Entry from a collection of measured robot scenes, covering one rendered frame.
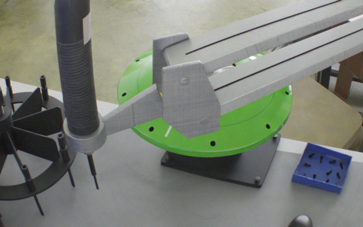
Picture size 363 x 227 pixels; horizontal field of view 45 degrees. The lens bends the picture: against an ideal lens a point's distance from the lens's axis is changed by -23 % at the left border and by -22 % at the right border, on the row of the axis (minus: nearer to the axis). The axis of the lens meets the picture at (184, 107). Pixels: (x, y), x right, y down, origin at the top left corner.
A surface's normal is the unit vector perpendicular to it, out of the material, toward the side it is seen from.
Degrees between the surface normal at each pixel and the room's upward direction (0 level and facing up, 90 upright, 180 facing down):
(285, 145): 0
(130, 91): 24
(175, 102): 90
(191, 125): 90
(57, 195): 0
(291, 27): 19
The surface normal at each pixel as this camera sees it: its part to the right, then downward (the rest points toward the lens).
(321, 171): 0.00, -0.76
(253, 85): -0.32, -0.67
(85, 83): 0.63, 0.50
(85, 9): 0.88, 0.30
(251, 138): 0.18, -0.45
